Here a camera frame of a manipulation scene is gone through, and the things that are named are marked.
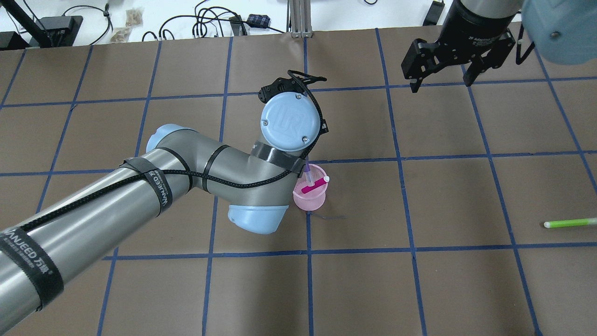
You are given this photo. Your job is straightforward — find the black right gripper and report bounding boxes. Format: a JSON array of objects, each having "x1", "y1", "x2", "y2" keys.
[{"x1": 401, "y1": 0, "x2": 535, "y2": 93}]

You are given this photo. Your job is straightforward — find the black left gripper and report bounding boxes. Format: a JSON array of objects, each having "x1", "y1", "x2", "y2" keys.
[{"x1": 257, "y1": 70, "x2": 330, "y2": 135}]

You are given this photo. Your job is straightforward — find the purple marker pen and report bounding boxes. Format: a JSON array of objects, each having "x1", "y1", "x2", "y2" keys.
[{"x1": 304, "y1": 160, "x2": 315, "y2": 186}]

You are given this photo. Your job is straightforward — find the pink marker pen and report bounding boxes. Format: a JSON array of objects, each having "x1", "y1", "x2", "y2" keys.
[{"x1": 301, "y1": 175, "x2": 330, "y2": 194}]

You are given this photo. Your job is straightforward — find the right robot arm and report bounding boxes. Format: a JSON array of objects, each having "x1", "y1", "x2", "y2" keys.
[{"x1": 401, "y1": 0, "x2": 597, "y2": 93}]

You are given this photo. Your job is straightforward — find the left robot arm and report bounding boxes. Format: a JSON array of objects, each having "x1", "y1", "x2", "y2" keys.
[{"x1": 0, "y1": 70, "x2": 328, "y2": 334}]

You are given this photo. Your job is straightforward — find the pink mesh cup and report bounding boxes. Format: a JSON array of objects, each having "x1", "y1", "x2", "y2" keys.
[{"x1": 292, "y1": 163, "x2": 330, "y2": 212}]

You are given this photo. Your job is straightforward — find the blue patterned pouch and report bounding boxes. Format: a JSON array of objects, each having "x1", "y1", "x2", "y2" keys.
[{"x1": 246, "y1": 14, "x2": 271, "y2": 28}]

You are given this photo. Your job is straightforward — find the green marker pen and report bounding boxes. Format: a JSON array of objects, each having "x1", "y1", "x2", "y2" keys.
[{"x1": 543, "y1": 217, "x2": 597, "y2": 228}]

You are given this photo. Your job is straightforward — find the black power brick top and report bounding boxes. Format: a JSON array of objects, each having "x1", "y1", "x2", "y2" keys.
[{"x1": 35, "y1": 15, "x2": 83, "y2": 47}]

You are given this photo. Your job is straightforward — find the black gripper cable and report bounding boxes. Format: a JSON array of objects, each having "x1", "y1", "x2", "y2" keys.
[{"x1": 19, "y1": 70, "x2": 327, "y2": 231}]

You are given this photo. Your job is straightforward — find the aluminium frame post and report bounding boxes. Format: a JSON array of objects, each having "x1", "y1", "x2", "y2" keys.
[{"x1": 286, "y1": 0, "x2": 313, "y2": 38}]

